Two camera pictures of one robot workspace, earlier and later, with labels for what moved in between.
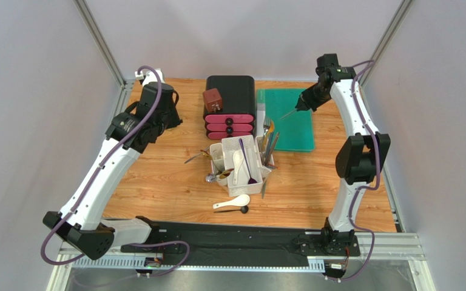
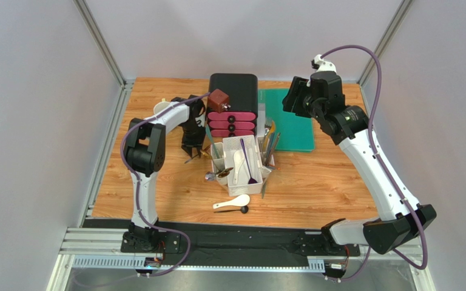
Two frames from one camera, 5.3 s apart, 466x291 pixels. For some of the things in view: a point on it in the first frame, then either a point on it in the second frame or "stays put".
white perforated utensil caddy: [241, 163] stays put
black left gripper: [175, 119] → [188, 143]
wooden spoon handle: [270, 130] stays put
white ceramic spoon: [241, 200] stays put
